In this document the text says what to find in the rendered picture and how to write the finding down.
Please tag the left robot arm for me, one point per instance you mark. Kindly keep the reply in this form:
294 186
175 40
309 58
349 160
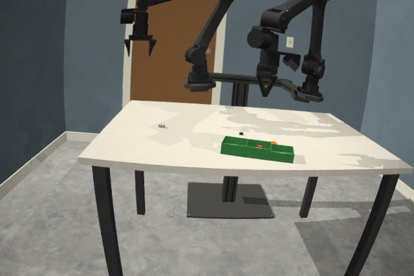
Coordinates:
313 65

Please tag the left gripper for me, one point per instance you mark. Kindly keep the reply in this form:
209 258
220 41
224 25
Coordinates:
267 73

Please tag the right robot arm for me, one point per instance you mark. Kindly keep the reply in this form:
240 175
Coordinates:
194 54

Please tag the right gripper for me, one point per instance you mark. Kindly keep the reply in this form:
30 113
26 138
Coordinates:
140 34

